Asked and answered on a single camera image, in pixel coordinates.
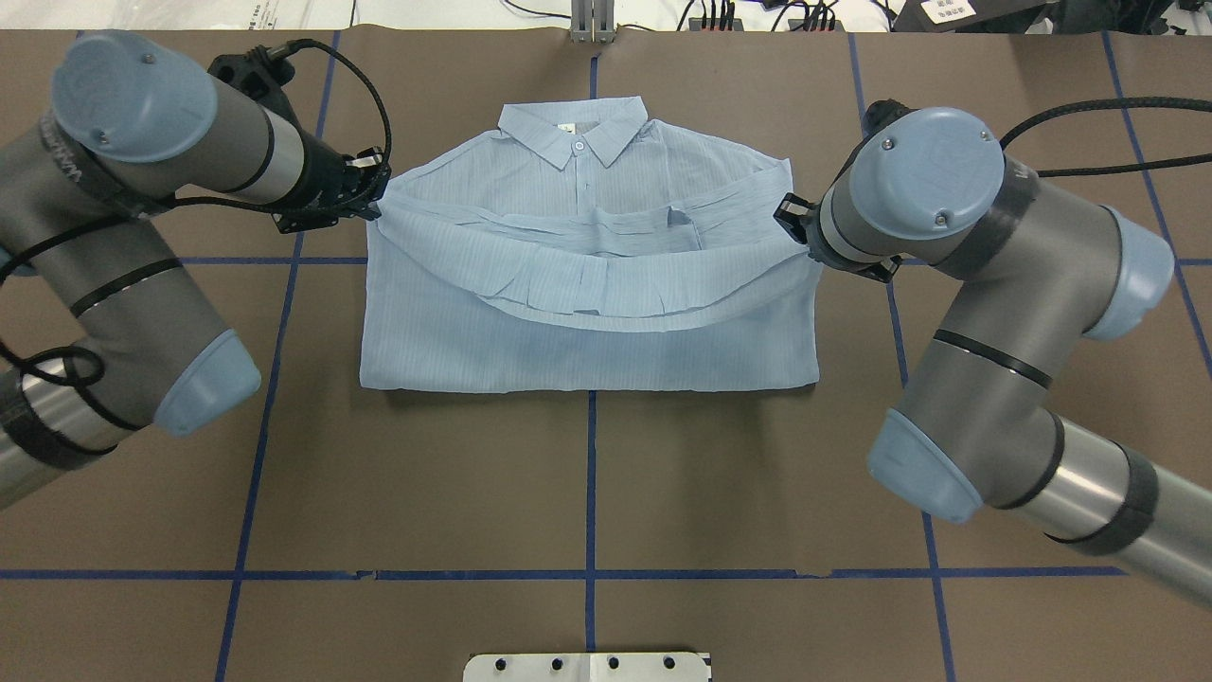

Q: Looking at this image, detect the aluminium frame post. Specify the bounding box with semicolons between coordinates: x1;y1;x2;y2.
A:
570;0;617;45

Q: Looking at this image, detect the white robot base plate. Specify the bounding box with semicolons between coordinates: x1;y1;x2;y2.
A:
462;651;714;681

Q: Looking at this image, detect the light blue striped shirt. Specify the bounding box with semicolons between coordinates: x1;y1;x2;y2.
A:
360;97;822;394

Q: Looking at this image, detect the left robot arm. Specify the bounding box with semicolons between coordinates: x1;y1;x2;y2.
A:
2;29;393;508

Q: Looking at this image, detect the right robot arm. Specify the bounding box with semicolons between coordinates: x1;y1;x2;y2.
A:
774;99;1211;607

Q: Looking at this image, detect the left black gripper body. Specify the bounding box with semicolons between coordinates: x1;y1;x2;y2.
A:
276;144;391;234

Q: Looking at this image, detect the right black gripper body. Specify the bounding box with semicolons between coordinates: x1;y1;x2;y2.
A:
774;191;903;283

